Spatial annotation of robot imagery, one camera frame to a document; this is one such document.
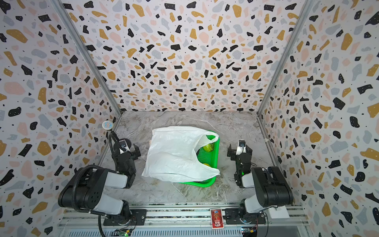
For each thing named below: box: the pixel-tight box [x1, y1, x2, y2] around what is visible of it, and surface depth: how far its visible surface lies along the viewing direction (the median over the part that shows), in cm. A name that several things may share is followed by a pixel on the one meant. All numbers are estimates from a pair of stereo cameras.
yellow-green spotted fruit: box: [202, 143, 215, 153], surface depth 96 cm
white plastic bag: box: [141, 126, 221, 183], surface depth 87 cm
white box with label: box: [268, 205, 290, 219], surface depth 73 cm
